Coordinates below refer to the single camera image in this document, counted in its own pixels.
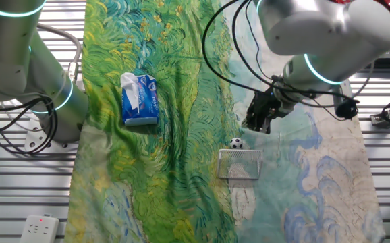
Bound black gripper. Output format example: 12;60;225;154
242;90;285;135

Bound white mesh toy goal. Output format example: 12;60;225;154
217;148;264;180

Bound green blue painted cloth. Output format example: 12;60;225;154
63;0;387;243

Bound blue tissue pack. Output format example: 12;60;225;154
119;72;160;127

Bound white power strip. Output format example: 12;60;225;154
19;214;60;243

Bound grey robot hose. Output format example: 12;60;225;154
34;22;83;85

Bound black base cables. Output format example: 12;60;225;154
0;95;59;156

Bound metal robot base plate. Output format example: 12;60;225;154
24;116;81;153

